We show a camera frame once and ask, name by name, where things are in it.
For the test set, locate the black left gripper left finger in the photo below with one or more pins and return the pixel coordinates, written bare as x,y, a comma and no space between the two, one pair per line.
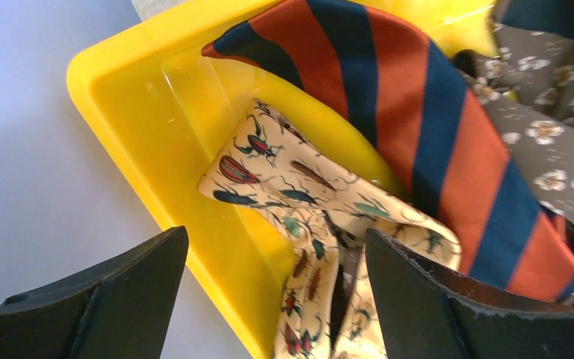
119,308

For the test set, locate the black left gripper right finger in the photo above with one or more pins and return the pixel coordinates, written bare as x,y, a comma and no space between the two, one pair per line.
427,310

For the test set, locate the cream insect print tie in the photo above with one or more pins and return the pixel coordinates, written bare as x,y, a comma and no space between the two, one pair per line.
327,308

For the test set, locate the yellow plastic bin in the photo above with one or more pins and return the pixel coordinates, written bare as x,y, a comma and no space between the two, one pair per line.
162,112

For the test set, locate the grey floral tie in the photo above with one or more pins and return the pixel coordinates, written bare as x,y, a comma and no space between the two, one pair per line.
527,93

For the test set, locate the orange navy striped tie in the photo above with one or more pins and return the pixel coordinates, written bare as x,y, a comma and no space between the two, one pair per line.
394,85

